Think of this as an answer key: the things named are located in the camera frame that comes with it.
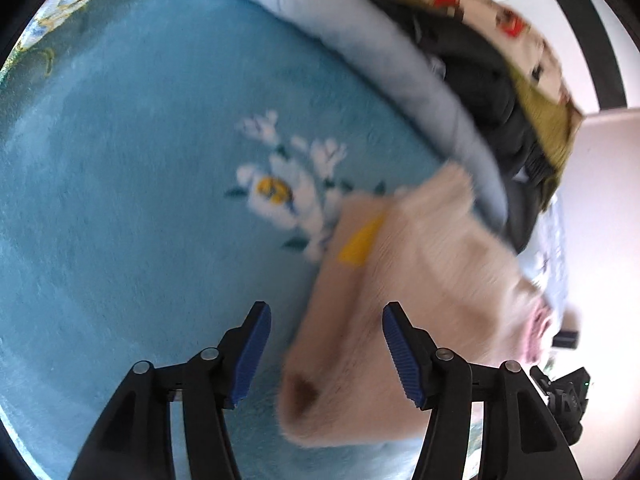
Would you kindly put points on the olive green sweater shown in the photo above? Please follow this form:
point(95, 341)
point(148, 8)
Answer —
point(545, 125)

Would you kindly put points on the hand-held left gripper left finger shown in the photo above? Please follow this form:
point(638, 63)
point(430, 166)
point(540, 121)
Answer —
point(252, 355)

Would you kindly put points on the white wardrobe with black stripe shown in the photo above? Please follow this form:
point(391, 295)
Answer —
point(605, 60)

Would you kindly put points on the pink knit garment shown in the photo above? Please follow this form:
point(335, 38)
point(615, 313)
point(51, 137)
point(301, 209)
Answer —
point(537, 330)

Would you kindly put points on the light blue floral quilt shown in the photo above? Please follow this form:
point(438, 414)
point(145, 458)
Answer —
point(400, 70)

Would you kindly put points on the dark grey clothes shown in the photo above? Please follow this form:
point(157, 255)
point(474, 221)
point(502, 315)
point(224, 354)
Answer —
point(475, 70)

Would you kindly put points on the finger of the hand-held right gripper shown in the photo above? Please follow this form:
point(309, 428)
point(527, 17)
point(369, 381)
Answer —
point(567, 338)

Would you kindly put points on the cartoon print cream garment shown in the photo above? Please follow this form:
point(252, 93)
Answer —
point(500, 20)

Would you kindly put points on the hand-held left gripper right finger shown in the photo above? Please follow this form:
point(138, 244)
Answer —
point(402, 355)

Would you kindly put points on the beige knit sweater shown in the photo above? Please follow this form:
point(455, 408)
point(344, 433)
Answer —
point(425, 270)

